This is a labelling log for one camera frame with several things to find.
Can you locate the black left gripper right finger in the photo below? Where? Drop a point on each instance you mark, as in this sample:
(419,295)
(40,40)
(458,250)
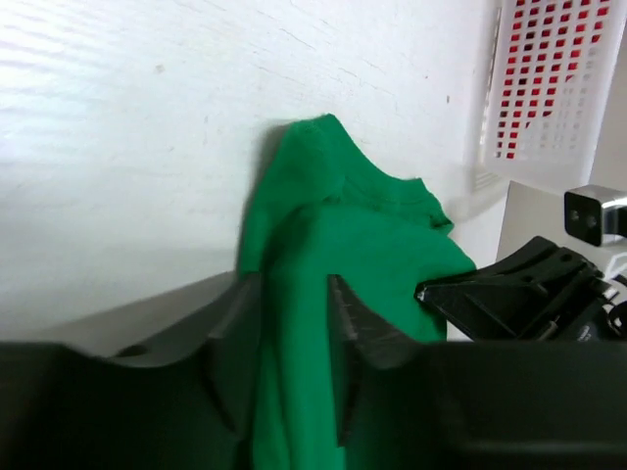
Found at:
(402,404)

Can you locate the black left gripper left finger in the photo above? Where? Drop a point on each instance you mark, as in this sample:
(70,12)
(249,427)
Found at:
(182,398)

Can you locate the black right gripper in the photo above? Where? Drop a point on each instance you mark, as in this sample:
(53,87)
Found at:
(541,292)

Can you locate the green t shirt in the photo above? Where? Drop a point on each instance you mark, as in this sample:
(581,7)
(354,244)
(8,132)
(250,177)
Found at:
(322,208)

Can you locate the red t shirt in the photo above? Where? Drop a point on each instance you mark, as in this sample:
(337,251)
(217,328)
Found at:
(551,47)

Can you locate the white plastic basket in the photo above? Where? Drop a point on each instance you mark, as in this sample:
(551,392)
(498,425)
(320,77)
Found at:
(553,172)

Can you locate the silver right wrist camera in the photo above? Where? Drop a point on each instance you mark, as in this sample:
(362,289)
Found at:
(595,215)

